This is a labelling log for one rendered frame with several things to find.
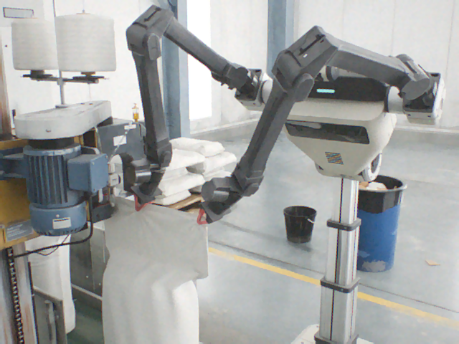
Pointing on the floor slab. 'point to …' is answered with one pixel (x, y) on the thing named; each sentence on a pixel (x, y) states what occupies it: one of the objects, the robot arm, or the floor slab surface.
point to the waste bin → (379, 223)
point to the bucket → (299, 223)
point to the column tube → (8, 327)
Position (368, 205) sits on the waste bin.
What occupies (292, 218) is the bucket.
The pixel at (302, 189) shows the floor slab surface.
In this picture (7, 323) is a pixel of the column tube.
